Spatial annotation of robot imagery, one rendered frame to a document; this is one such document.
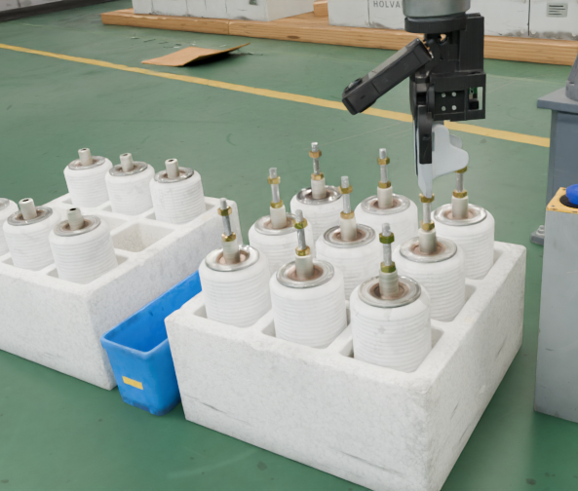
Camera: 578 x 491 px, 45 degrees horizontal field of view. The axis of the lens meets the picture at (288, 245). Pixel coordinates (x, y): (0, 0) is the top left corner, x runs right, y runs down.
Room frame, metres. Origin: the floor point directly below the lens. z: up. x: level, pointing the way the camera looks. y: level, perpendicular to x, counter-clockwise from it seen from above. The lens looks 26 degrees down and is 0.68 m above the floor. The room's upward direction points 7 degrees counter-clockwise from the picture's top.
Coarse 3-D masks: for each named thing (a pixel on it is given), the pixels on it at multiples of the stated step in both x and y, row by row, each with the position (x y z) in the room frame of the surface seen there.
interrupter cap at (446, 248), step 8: (408, 240) 0.84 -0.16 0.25; (416, 240) 0.84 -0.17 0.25; (440, 240) 0.83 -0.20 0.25; (448, 240) 0.83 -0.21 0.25; (400, 248) 0.82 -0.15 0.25; (408, 248) 0.82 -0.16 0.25; (416, 248) 0.82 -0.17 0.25; (440, 248) 0.82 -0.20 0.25; (448, 248) 0.81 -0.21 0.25; (456, 248) 0.80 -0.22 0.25; (408, 256) 0.80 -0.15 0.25; (416, 256) 0.80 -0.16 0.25; (424, 256) 0.79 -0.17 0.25; (432, 256) 0.79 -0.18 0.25; (440, 256) 0.79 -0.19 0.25; (448, 256) 0.78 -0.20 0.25
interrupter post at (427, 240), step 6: (420, 228) 0.82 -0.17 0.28; (420, 234) 0.81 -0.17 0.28; (426, 234) 0.81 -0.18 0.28; (432, 234) 0.81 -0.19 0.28; (420, 240) 0.81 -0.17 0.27; (426, 240) 0.81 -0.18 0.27; (432, 240) 0.81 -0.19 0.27; (420, 246) 0.81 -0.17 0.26; (426, 246) 0.81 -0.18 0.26; (432, 246) 0.81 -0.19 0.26; (426, 252) 0.81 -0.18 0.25; (432, 252) 0.81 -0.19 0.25
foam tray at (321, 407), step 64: (512, 256) 0.90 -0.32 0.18; (192, 320) 0.83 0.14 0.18; (512, 320) 0.88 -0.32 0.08; (192, 384) 0.82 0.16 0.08; (256, 384) 0.75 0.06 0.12; (320, 384) 0.69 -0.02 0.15; (384, 384) 0.64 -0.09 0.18; (448, 384) 0.67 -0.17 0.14; (320, 448) 0.70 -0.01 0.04; (384, 448) 0.64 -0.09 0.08; (448, 448) 0.67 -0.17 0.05
